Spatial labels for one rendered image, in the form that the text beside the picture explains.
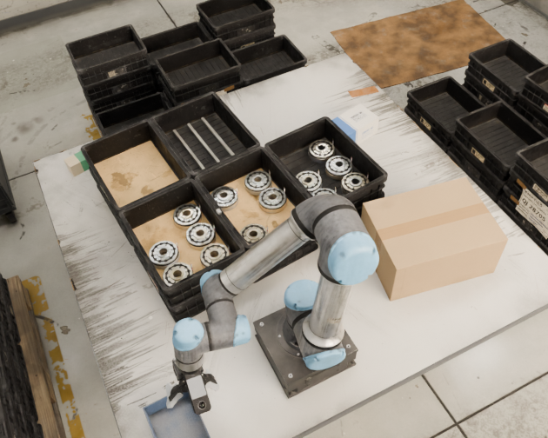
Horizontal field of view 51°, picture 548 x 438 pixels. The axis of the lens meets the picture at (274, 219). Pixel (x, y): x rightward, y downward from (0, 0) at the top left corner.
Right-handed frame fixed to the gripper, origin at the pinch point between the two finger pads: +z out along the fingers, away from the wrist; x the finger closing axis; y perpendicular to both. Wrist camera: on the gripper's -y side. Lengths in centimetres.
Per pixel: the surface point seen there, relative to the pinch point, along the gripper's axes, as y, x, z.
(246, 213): 61, -42, -1
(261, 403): -2.4, -20.9, 14.7
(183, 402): 8.2, 1.0, 17.3
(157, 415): 7.8, 9.7, 18.5
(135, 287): 57, 3, 18
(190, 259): 51, -16, 2
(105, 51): 241, -28, 35
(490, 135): 89, -190, 23
